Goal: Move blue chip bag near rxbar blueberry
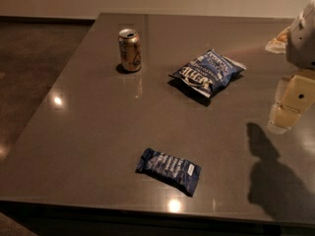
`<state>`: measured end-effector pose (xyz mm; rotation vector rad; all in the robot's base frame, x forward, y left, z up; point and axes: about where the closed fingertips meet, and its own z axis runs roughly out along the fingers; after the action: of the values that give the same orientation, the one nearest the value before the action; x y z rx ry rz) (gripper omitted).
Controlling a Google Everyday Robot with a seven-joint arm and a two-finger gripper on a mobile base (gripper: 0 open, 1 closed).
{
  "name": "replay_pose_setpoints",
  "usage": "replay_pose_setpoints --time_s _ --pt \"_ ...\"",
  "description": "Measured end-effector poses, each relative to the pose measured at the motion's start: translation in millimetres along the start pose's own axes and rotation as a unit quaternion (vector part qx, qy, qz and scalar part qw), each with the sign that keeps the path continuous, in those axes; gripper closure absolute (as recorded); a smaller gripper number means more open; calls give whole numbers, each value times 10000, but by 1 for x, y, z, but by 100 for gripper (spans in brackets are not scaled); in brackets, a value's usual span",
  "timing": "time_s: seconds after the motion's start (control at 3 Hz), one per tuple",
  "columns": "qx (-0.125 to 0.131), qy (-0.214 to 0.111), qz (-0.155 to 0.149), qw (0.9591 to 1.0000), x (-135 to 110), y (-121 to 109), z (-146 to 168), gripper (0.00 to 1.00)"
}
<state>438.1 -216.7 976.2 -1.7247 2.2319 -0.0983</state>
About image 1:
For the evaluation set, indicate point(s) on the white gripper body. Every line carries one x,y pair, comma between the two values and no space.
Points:
302,43

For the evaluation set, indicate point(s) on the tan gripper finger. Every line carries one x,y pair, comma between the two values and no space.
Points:
278,44
294,95

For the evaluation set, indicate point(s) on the blue kettle chip bag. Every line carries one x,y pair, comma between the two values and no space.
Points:
209,73

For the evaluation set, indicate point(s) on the blue rxbar blueberry bar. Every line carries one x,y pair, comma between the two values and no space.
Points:
179,173

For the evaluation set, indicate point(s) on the gold soda can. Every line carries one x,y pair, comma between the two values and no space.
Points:
130,50

